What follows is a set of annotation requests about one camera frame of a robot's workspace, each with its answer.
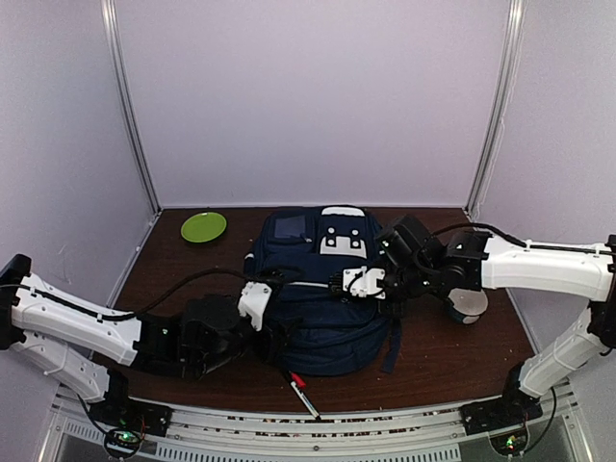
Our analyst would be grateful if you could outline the red capped marker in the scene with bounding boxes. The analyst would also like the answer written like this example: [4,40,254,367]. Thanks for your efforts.
[289,372,306,389]

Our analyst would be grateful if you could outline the navy blue backpack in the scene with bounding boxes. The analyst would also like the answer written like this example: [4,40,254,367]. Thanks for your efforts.
[244,205,401,377]

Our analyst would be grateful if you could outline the black capped marker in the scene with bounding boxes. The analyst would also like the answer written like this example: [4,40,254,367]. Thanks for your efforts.
[290,378,321,421]

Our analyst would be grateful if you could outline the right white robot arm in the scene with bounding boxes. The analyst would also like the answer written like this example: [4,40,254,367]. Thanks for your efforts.
[376,215,615,425]

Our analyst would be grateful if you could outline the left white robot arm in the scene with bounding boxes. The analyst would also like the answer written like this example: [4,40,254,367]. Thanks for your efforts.
[1,254,289,427]

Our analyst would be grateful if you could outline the white teal bowl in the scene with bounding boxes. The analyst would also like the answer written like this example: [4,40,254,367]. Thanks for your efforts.
[445,289,488,324]

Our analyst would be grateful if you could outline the green plate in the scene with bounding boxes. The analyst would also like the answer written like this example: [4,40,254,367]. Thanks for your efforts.
[180,212,227,244]

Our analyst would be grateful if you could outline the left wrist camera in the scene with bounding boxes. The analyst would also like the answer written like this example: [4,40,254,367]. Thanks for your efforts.
[238,281,280,332]

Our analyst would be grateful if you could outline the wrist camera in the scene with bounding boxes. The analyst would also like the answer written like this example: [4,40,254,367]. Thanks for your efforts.
[238,281,280,332]
[328,266,386,300]

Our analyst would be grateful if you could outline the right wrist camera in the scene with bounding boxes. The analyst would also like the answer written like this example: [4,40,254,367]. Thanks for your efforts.
[328,266,386,300]

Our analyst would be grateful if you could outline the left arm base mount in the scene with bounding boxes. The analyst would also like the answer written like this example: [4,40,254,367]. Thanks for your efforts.
[84,399,172,459]

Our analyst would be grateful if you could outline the aluminium front rail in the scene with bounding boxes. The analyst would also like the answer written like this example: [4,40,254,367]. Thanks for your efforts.
[40,392,586,462]

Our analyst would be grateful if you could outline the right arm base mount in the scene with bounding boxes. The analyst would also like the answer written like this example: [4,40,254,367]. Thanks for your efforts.
[459,398,543,457]

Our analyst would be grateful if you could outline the right aluminium frame post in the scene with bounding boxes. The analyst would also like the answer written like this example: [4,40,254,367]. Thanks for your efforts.
[465,0,526,218]

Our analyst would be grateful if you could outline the aluminium frame post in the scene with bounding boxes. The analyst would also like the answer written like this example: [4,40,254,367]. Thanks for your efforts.
[100,0,162,215]
[465,0,526,218]

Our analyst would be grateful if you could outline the left aluminium frame post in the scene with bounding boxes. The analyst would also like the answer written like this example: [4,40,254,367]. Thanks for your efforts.
[100,0,162,215]

